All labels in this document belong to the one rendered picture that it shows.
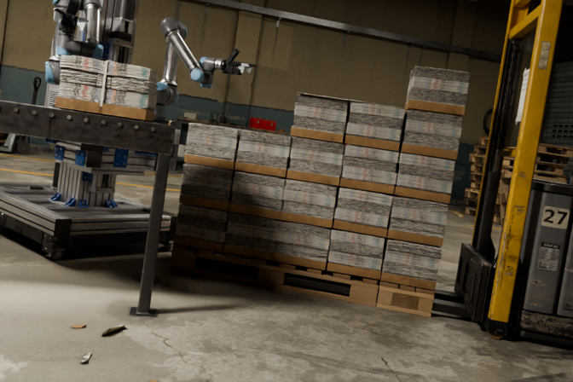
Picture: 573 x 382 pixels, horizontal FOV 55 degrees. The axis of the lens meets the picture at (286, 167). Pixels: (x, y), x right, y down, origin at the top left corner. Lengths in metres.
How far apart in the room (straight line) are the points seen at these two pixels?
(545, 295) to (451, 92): 1.10
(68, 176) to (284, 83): 6.74
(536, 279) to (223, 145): 1.73
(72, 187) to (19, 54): 6.52
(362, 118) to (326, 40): 7.29
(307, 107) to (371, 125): 0.35
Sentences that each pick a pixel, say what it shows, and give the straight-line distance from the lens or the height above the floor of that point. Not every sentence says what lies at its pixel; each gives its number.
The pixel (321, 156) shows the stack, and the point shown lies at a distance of 2.99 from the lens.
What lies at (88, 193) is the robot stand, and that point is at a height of 0.31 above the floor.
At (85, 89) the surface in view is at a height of 0.90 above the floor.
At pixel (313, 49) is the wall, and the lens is 10.14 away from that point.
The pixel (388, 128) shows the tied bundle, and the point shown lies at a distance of 2.97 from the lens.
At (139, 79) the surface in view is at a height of 0.97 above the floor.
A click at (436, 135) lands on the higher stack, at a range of 3.00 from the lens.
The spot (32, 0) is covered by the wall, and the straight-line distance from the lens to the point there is 10.07.
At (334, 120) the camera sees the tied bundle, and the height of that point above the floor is 0.95.
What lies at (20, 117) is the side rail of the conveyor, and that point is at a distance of 2.41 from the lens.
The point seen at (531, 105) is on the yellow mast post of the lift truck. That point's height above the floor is 1.14.
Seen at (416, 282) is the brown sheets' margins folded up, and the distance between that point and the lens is 3.06.
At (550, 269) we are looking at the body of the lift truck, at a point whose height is 0.38.
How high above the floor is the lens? 0.82
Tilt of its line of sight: 3 degrees down
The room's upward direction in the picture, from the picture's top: 8 degrees clockwise
